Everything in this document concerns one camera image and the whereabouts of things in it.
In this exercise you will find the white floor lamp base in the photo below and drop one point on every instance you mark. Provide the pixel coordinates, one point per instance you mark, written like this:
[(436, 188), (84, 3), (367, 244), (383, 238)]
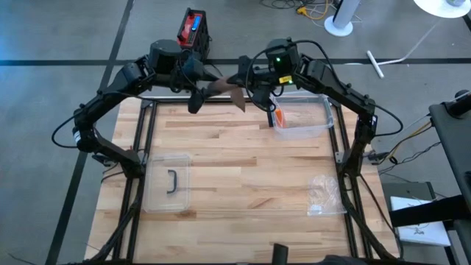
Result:
[(342, 18)]

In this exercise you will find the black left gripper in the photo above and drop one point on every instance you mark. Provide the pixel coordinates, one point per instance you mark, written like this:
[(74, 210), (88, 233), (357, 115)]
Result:
[(195, 105)]

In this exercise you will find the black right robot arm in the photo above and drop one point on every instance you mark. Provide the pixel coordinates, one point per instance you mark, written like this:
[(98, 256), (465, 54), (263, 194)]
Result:
[(331, 88)]

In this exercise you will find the clear plastic bag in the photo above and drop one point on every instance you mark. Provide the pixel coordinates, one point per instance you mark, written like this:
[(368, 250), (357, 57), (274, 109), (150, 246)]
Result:
[(325, 197), (289, 121)]

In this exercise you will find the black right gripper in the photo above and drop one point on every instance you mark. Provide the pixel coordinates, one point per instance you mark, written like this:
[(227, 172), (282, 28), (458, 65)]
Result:
[(244, 64)]

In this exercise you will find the small yellow tag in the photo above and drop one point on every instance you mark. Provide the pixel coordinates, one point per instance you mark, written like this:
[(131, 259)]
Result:
[(285, 79)]

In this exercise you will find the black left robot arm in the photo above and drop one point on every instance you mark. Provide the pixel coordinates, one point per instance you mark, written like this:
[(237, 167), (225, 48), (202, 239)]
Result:
[(121, 81)]

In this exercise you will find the red and black power station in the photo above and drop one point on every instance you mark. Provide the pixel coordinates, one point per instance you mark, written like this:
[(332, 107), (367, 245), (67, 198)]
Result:
[(193, 22)]

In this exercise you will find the black side stand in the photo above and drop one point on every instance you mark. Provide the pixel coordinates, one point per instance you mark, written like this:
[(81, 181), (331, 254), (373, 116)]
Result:
[(454, 147)]

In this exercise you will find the dark grey flat panel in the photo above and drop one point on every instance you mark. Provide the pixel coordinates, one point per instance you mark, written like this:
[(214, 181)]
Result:
[(404, 191)]

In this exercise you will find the white paper sheet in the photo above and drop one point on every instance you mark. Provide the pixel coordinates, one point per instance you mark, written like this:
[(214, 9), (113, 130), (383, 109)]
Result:
[(419, 228)]

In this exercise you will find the black cylinder object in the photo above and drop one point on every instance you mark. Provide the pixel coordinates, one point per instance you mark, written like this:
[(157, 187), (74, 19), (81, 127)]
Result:
[(280, 254)]

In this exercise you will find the orange elastic bandage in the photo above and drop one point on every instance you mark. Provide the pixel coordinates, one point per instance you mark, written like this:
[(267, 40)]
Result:
[(280, 117)]

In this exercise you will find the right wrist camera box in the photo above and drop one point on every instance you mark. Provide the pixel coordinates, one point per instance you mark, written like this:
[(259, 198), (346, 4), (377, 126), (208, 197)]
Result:
[(263, 79)]

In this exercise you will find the white round side table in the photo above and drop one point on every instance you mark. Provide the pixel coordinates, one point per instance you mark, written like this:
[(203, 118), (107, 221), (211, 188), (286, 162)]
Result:
[(441, 7)]

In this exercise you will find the clear plastic bin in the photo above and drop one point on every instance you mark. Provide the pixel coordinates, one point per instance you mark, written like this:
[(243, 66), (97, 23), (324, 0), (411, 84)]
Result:
[(309, 117)]

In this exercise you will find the brown cloth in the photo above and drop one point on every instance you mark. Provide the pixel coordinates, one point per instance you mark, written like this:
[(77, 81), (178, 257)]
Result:
[(221, 85)]

